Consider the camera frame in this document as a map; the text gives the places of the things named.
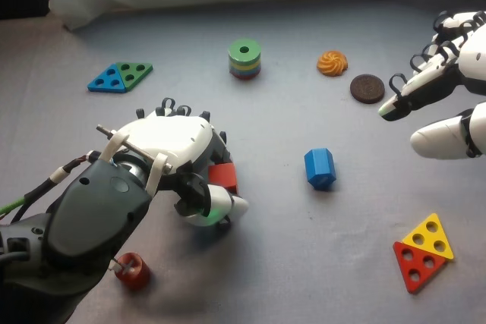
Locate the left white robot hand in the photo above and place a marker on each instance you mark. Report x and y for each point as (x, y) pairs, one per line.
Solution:
(171, 134)

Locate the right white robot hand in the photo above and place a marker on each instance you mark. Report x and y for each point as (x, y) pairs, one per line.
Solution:
(474, 58)

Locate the red block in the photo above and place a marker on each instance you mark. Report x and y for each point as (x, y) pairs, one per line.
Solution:
(222, 176)

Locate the blue hexagonal block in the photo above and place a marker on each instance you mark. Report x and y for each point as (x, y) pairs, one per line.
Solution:
(320, 168)

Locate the green triangle with holes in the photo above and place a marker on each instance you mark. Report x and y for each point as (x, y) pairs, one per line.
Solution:
(148, 67)

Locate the blue triangle with holes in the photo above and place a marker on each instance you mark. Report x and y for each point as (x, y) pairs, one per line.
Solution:
(109, 78)

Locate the yellow triangle with holes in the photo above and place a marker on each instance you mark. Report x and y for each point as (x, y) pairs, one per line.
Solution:
(430, 236)

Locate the red triangle with holes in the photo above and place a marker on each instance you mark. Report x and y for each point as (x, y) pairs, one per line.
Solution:
(417, 263)

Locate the stacked coloured rings toy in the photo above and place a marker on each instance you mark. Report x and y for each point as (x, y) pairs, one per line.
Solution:
(245, 60)

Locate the dark chocolate sandwich cookie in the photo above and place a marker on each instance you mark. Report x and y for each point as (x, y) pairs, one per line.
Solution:
(367, 89)

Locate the orange swirl cookie toy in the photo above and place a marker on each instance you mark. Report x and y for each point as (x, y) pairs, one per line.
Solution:
(332, 63)

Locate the red cylinder with white cross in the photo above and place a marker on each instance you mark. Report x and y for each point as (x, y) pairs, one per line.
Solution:
(136, 272)

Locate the grey table cloth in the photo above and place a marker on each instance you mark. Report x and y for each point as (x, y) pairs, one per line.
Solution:
(266, 263)

